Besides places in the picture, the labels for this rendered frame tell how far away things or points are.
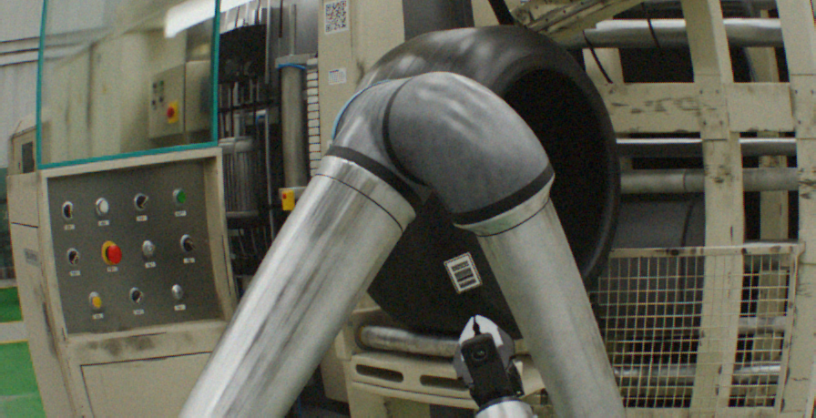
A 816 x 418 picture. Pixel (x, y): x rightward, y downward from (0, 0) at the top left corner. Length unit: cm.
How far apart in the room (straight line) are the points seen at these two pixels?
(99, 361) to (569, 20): 129
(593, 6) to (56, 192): 125
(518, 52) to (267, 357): 83
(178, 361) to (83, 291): 29
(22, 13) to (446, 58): 939
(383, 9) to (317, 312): 103
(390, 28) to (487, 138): 102
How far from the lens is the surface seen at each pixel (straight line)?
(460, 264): 156
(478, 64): 161
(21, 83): 1061
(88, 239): 187
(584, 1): 204
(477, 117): 99
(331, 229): 105
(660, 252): 197
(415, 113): 101
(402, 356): 184
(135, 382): 190
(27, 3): 1079
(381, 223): 106
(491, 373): 133
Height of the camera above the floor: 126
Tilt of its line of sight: 3 degrees down
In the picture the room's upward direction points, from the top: 4 degrees counter-clockwise
